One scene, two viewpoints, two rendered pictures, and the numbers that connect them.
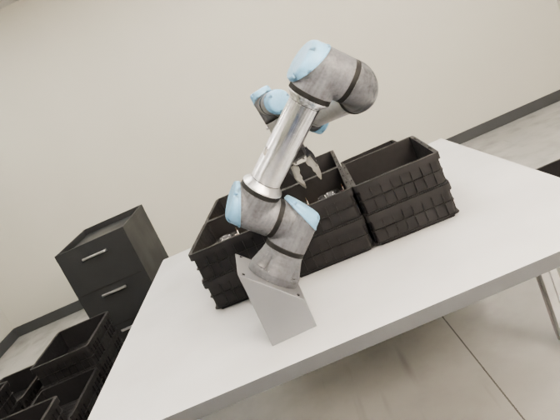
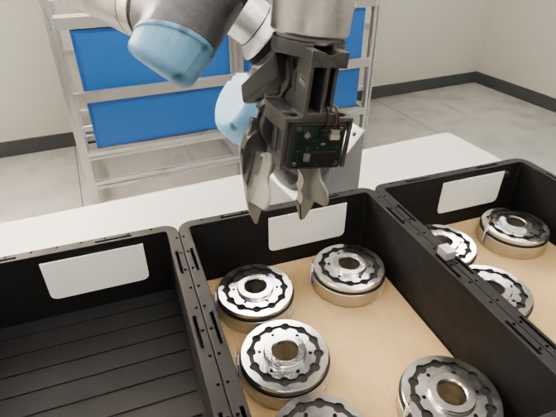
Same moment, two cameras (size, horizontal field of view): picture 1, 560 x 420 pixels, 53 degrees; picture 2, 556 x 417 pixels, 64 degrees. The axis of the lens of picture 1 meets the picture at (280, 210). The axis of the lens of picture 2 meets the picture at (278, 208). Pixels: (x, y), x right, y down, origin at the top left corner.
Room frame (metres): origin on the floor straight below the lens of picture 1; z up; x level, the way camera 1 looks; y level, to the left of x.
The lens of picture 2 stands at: (2.27, -0.34, 1.27)
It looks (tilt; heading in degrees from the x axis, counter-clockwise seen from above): 33 degrees down; 153
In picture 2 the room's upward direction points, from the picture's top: straight up
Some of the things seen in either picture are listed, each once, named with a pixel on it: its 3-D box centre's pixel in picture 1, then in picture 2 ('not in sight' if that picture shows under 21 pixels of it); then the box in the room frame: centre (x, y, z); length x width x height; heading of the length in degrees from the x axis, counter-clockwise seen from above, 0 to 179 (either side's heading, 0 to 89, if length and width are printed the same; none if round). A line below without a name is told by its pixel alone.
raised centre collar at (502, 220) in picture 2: not in sight; (515, 222); (1.92, 0.27, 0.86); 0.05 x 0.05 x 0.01
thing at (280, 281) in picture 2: not in sight; (255, 289); (1.87, -0.17, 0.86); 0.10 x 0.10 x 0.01
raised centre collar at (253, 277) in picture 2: not in sight; (255, 287); (1.87, -0.17, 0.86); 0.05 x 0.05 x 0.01
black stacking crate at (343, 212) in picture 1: (314, 207); (337, 333); (1.98, -0.12, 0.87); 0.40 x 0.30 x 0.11; 173
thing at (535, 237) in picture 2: not in sight; (514, 225); (1.92, 0.27, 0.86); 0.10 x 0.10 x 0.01
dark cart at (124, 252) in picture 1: (132, 288); not in sight; (3.58, 1.10, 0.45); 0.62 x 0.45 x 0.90; 177
